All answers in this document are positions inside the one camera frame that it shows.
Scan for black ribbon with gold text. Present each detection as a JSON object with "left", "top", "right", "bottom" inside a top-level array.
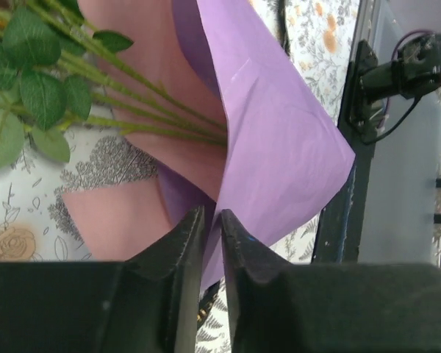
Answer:
[{"left": 275, "top": 0, "right": 290, "bottom": 57}]

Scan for floral patterned table mat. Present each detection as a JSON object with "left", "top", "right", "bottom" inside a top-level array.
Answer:
[{"left": 0, "top": 1, "right": 359, "bottom": 262}]

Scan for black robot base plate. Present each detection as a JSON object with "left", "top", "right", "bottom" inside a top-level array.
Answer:
[{"left": 312, "top": 40, "right": 378, "bottom": 263}]

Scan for pink artificial flower bouquet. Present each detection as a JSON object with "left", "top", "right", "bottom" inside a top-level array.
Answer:
[{"left": 0, "top": 1, "right": 227, "bottom": 170}]

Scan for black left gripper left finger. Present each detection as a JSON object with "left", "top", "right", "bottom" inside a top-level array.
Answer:
[{"left": 0, "top": 207, "right": 204, "bottom": 352}]

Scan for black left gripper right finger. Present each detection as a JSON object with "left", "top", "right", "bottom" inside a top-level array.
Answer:
[{"left": 220, "top": 210, "right": 441, "bottom": 352}]

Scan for purple wrapping paper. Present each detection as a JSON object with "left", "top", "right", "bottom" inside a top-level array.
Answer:
[{"left": 60, "top": 0, "right": 356, "bottom": 291}]

